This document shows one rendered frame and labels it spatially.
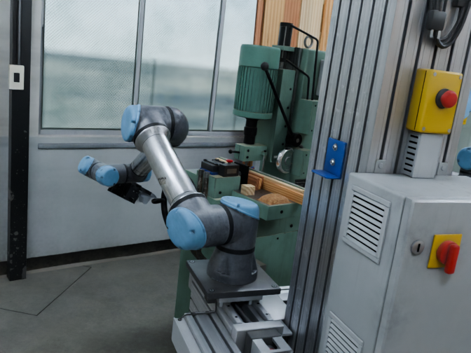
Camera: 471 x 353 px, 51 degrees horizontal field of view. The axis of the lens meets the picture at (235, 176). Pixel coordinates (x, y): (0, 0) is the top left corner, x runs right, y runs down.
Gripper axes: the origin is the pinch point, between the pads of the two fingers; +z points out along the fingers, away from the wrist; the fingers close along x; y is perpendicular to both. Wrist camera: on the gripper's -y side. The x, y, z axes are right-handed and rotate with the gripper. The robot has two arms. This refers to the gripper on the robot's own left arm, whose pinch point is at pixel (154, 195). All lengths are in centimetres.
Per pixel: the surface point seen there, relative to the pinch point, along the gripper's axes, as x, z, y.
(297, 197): 46, 32, -25
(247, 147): 15.0, 21.3, -37.5
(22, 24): -104, -59, -49
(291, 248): 30, 60, -7
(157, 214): -117, 81, 9
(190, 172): -8.5, 16.9, -17.5
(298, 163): 29, 41, -42
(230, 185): 23.2, 16.5, -18.2
